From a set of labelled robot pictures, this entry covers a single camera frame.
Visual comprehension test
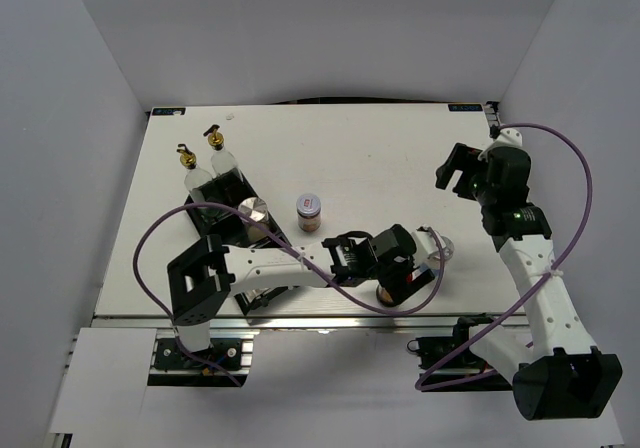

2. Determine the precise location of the red-lid brown jar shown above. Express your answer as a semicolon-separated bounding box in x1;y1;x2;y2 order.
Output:
376;284;406;308

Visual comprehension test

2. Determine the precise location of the blue-label silver-lid shaker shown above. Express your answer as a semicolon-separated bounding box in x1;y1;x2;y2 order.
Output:
425;234;455;270

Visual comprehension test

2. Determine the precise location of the white-lid orange spice jar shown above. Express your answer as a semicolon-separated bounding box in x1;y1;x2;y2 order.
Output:
296;193;321;232

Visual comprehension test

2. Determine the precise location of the tall silver-lid white shaker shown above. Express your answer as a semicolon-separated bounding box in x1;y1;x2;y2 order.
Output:
237;196;270;244

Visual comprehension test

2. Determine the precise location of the clear glass gold-spout bottle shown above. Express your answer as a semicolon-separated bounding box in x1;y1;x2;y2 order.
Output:
176;143;213;203

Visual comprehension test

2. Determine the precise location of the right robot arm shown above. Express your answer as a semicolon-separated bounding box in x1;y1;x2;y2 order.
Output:
436;143;622;420

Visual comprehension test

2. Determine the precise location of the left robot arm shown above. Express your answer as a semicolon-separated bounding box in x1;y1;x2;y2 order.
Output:
167;224;445;367

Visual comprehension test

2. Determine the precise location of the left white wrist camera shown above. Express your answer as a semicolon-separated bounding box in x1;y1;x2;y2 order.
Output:
411;226;450;266

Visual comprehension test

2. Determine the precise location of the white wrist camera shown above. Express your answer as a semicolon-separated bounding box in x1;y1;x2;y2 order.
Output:
478;125;523;161
411;226;450;266

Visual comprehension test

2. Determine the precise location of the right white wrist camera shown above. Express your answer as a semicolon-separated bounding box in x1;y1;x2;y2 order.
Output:
478;125;523;161

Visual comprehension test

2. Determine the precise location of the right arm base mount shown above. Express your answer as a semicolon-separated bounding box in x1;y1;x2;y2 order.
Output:
407;317;516;393

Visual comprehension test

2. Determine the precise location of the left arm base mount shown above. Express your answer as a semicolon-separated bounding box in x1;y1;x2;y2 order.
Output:
147;330;253;388

